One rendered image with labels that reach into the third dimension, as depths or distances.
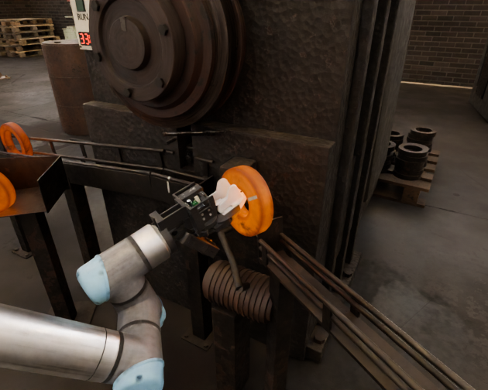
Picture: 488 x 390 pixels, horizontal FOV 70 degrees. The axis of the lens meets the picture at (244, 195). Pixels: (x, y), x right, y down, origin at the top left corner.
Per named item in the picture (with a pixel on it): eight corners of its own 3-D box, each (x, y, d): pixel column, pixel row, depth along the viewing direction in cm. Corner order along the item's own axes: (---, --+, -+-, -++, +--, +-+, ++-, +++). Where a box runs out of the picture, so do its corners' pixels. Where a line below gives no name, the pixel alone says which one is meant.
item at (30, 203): (40, 305, 158) (-16, 159, 123) (100, 300, 160) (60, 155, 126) (20, 343, 140) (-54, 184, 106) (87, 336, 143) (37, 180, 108)
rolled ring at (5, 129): (27, 171, 157) (34, 169, 160) (25, 138, 146) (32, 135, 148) (1, 149, 161) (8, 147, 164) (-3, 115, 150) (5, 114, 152)
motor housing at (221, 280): (226, 360, 133) (221, 249, 108) (278, 387, 124) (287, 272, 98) (207, 389, 123) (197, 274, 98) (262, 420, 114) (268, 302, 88)
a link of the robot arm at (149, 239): (157, 275, 64) (139, 253, 69) (178, 261, 66) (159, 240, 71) (142, 248, 59) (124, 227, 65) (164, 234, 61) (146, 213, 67)
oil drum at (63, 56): (94, 117, 421) (77, 36, 378) (131, 124, 396) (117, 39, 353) (50, 131, 376) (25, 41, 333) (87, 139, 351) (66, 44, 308)
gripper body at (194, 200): (216, 193, 65) (161, 229, 60) (227, 226, 70) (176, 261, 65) (195, 179, 70) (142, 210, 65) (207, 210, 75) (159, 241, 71)
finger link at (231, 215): (243, 207, 70) (207, 231, 66) (245, 213, 71) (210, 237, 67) (229, 198, 73) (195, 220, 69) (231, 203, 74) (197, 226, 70)
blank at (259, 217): (244, 235, 83) (232, 240, 81) (223, 174, 83) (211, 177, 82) (283, 227, 70) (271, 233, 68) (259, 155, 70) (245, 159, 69)
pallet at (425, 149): (265, 169, 287) (266, 118, 265) (303, 141, 348) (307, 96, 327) (424, 208, 232) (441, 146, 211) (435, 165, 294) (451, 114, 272)
